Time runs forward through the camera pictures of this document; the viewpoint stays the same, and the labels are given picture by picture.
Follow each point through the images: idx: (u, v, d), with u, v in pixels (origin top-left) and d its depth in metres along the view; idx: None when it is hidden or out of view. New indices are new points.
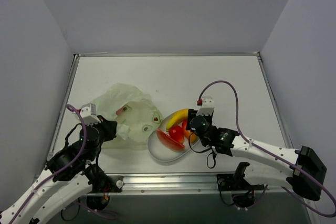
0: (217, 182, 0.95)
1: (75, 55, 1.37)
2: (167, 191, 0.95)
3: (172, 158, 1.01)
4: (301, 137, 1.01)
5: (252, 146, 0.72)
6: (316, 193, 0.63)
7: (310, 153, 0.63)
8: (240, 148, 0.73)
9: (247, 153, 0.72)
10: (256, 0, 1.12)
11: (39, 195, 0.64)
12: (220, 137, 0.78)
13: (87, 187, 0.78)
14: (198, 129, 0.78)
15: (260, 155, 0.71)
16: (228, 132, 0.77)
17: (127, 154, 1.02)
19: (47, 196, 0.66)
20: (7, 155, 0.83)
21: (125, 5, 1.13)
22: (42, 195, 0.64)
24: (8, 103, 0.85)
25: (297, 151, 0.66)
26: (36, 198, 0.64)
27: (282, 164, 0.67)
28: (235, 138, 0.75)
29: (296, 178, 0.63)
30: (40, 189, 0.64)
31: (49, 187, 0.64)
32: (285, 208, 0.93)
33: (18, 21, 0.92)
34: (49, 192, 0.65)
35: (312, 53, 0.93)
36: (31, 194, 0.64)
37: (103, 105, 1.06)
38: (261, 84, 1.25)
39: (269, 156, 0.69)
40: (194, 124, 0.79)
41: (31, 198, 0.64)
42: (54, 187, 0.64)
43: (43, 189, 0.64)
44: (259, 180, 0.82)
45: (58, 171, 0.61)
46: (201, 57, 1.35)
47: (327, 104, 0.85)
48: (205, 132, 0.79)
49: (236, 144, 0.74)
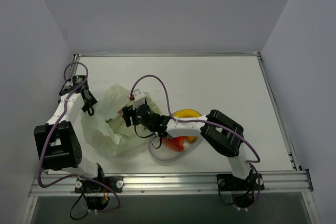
0: (217, 182, 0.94)
1: (75, 55, 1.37)
2: (167, 191, 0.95)
3: (172, 157, 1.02)
4: (301, 137, 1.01)
5: (178, 122, 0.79)
6: (233, 148, 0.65)
7: (216, 114, 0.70)
8: (171, 127, 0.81)
9: (176, 130, 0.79)
10: (257, 0, 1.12)
11: (73, 102, 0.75)
12: (159, 123, 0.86)
13: (95, 163, 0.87)
14: (142, 116, 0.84)
15: (184, 127, 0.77)
16: (166, 118, 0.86)
17: (128, 153, 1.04)
19: (76, 107, 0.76)
20: (7, 153, 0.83)
21: (125, 4, 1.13)
22: (75, 101, 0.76)
24: (8, 103, 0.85)
25: (208, 115, 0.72)
26: (71, 104, 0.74)
27: (198, 129, 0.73)
28: (169, 121, 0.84)
29: (206, 136, 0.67)
30: (70, 99, 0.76)
31: (77, 95, 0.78)
32: (284, 208, 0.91)
33: (17, 21, 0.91)
34: (77, 101, 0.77)
35: (312, 52, 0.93)
36: (66, 102, 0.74)
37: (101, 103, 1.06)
38: (260, 84, 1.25)
39: (189, 125, 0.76)
40: (139, 113, 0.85)
41: (67, 105, 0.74)
42: (79, 97, 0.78)
43: (74, 98, 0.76)
44: (239, 170, 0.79)
45: (75, 88, 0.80)
46: (200, 57, 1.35)
47: (327, 105, 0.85)
48: (148, 119, 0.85)
49: (169, 126, 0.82)
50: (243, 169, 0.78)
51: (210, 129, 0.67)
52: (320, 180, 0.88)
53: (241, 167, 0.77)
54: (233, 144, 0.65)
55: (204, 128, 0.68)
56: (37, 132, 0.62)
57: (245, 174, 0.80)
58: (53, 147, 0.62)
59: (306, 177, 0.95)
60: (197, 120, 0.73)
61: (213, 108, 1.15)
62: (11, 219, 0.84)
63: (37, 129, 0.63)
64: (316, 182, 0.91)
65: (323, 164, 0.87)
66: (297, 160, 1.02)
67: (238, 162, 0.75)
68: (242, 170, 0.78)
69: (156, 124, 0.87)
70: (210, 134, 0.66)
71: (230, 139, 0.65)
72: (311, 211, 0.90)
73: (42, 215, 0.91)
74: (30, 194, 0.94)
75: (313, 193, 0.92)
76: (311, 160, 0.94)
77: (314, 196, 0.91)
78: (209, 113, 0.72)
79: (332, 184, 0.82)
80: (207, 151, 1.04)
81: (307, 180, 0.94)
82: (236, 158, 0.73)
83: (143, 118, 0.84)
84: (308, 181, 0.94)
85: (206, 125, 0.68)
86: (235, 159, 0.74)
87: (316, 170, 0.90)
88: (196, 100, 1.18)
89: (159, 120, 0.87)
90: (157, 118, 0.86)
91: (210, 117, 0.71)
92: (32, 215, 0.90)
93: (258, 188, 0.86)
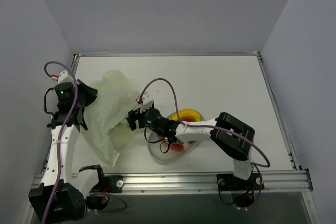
0: (217, 182, 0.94)
1: (74, 55, 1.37)
2: (167, 190, 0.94)
3: (172, 157, 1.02)
4: (300, 137, 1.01)
5: (188, 127, 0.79)
6: (245, 151, 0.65)
7: (225, 116, 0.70)
8: (180, 131, 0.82)
9: (186, 135, 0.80)
10: (256, 0, 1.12)
11: (66, 143, 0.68)
12: (169, 127, 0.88)
13: (95, 171, 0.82)
14: (152, 120, 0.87)
15: (193, 131, 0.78)
16: (176, 123, 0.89)
17: (128, 154, 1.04)
19: (71, 145, 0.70)
20: (7, 153, 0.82)
21: (124, 4, 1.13)
22: (68, 140, 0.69)
24: (8, 103, 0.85)
25: (217, 118, 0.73)
26: (65, 146, 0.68)
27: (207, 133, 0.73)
28: (178, 126, 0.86)
29: (216, 140, 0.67)
30: (63, 138, 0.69)
31: (70, 131, 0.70)
32: (283, 208, 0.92)
33: (16, 21, 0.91)
34: (72, 138, 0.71)
35: (312, 52, 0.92)
36: (59, 145, 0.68)
37: (106, 102, 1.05)
38: (261, 84, 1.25)
39: (198, 129, 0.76)
40: (150, 117, 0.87)
41: (61, 149, 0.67)
42: (72, 132, 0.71)
43: (66, 137, 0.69)
44: (241, 172, 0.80)
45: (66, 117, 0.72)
46: (201, 57, 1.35)
47: (327, 104, 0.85)
48: (158, 124, 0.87)
49: (178, 130, 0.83)
50: (246, 171, 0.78)
51: (221, 132, 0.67)
52: (320, 180, 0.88)
53: (246, 169, 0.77)
54: (245, 147, 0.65)
55: (213, 132, 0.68)
56: (34, 196, 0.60)
57: (247, 176, 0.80)
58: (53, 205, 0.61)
59: (306, 177, 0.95)
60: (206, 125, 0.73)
61: (213, 108, 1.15)
62: (11, 219, 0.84)
63: (33, 193, 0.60)
64: (316, 182, 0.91)
65: (323, 163, 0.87)
66: (297, 160, 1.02)
67: (244, 163, 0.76)
68: (246, 172, 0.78)
69: (166, 129, 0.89)
70: (220, 137, 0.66)
71: (241, 142, 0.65)
72: (311, 211, 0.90)
73: None
74: None
75: (313, 192, 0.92)
76: (311, 160, 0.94)
77: (314, 196, 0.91)
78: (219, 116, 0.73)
79: (332, 184, 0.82)
80: (207, 151, 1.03)
81: (307, 180, 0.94)
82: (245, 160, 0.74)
83: (153, 123, 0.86)
84: (308, 180, 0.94)
85: (216, 129, 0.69)
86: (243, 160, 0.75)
87: (316, 170, 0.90)
88: (196, 100, 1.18)
89: (168, 125, 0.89)
90: (166, 123, 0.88)
91: (220, 120, 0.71)
92: (31, 215, 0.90)
93: (259, 192, 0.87)
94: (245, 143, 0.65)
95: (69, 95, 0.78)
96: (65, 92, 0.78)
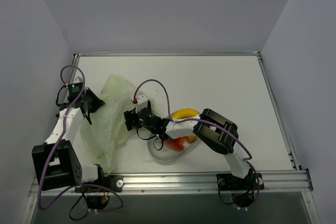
0: (217, 182, 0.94)
1: (75, 55, 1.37)
2: (168, 190, 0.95)
3: (172, 157, 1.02)
4: (300, 137, 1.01)
5: (176, 123, 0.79)
6: (226, 145, 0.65)
7: (207, 112, 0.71)
8: (169, 128, 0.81)
9: (174, 131, 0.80)
10: (257, 0, 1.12)
11: (72, 118, 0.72)
12: (160, 125, 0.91)
13: (95, 167, 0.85)
14: (144, 118, 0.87)
15: (180, 128, 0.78)
16: (167, 121, 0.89)
17: (128, 153, 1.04)
19: (75, 123, 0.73)
20: (7, 153, 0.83)
21: (125, 4, 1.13)
22: (74, 117, 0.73)
24: (9, 103, 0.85)
25: (200, 114, 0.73)
26: (70, 120, 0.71)
27: None
28: (168, 123, 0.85)
29: (198, 134, 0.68)
30: (69, 115, 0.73)
31: (76, 110, 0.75)
32: (284, 208, 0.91)
33: (17, 21, 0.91)
34: (76, 117, 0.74)
35: (312, 52, 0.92)
36: (65, 118, 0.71)
37: (112, 104, 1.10)
38: (260, 84, 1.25)
39: (184, 124, 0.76)
40: (141, 115, 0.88)
41: (66, 121, 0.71)
42: (78, 113, 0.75)
43: (72, 114, 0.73)
44: (238, 170, 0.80)
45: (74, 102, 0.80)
46: (200, 57, 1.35)
47: (326, 104, 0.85)
48: (150, 121, 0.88)
49: (168, 127, 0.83)
50: (242, 169, 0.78)
51: (202, 127, 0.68)
52: (320, 180, 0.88)
53: (241, 167, 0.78)
54: (227, 141, 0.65)
55: (196, 126, 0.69)
56: (36, 151, 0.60)
57: (243, 174, 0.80)
58: (52, 167, 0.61)
59: (306, 177, 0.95)
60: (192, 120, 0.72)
61: (212, 108, 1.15)
62: (11, 219, 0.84)
63: (35, 150, 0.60)
64: (316, 182, 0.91)
65: (322, 164, 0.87)
66: (297, 160, 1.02)
67: (235, 161, 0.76)
68: (242, 170, 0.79)
69: (158, 126, 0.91)
70: (201, 131, 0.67)
71: (222, 137, 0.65)
72: (311, 211, 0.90)
73: (42, 214, 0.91)
74: (30, 193, 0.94)
75: (313, 192, 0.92)
76: (311, 160, 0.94)
77: (314, 196, 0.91)
78: (202, 112, 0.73)
79: (332, 184, 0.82)
80: (207, 151, 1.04)
81: (307, 180, 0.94)
82: (234, 158, 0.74)
83: (145, 120, 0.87)
84: (307, 180, 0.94)
85: (198, 124, 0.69)
86: (232, 159, 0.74)
87: (316, 170, 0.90)
88: (196, 99, 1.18)
89: (160, 122, 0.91)
90: (158, 120, 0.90)
91: (202, 115, 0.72)
92: (32, 215, 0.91)
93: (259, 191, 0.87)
94: (225, 137, 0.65)
95: (78, 89, 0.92)
96: (75, 86, 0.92)
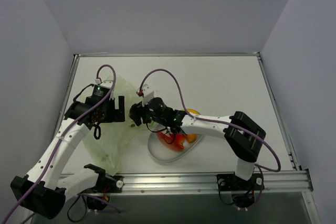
0: (217, 182, 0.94)
1: (75, 55, 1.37)
2: (168, 191, 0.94)
3: (172, 157, 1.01)
4: (300, 137, 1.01)
5: (196, 119, 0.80)
6: (253, 153, 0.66)
7: (241, 116, 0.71)
8: (187, 123, 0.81)
9: (193, 127, 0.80)
10: (256, 1, 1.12)
11: (67, 142, 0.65)
12: (172, 117, 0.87)
13: (95, 174, 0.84)
14: (155, 108, 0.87)
15: (203, 126, 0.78)
16: (180, 113, 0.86)
17: (128, 153, 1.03)
19: (72, 146, 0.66)
20: (6, 153, 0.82)
21: (124, 5, 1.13)
22: (71, 139, 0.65)
24: (8, 103, 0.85)
25: (232, 116, 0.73)
26: (64, 145, 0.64)
27: (219, 129, 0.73)
28: (184, 117, 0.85)
29: (229, 138, 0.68)
30: (66, 136, 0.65)
31: (75, 130, 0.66)
32: (283, 208, 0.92)
33: (16, 21, 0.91)
34: (75, 138, 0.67)
35: (312, 52, 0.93)
36: (60, 141, 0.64)
37: None
38: (260, 84, 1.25)
39: (209, 124, 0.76)
40: (151, 105, 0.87)
41: (60, 146, 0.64)
42: (79, 131, 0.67)
43: (70, 135, 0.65)
44: (245, 172, 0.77)
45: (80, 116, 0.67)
46: (201, 57, 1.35)
47: (327, 104, 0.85)
48: (160, 113, 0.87)
49: (185, 121, 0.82)
50: (250, 171, 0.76)
51: (235, 131, 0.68)
52: (320, 180, 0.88)
53: (249, 168, 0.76)
54: (254, 148, 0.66)
55: (227, 130, 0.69)
56: (14, 185, 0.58)
57: (249, 175, 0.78)
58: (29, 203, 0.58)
59: (306, 177, 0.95)
60: (219, 121, 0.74)
61: (213, 108, 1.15)
62: (11, 219, 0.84)
63: (15, 181, 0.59)
64: (316, 182, 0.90)
65: (323, 164, 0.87)
66: (297, 160, 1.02)
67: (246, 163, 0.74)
68: (249, 172, 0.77)
69: (169, 118, 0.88)
70: (233, 136, 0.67)
71: (251, 143, 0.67)
72: (312, 211, 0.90)
73: None
74: None
75: (313, 192, 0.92)
76: (311, 160, 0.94)
77: (314, 196, 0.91)
78: (234, 115, 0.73)
79: (332, 184, 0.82)
80: (208, 151, 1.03)
81: (307, 180, 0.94)
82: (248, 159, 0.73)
83: (155, 111, 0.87)
84: (308, 180, 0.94)
85: (230, 127, 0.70)
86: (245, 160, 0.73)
87: (316, 170, 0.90)
88: (196, 99, 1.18)
89: (172, 115, 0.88)
90: (169, 112, 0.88)
91: (235, 118, 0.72)
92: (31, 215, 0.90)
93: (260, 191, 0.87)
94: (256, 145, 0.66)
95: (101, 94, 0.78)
96: (101, 90, 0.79)
